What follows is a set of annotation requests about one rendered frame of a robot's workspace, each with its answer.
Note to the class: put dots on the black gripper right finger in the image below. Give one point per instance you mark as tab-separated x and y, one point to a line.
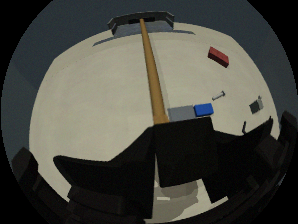
233	153

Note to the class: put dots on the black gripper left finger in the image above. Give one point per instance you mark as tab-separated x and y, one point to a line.
131	174

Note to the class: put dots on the red rectangular block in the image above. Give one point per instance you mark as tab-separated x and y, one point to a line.
218	56

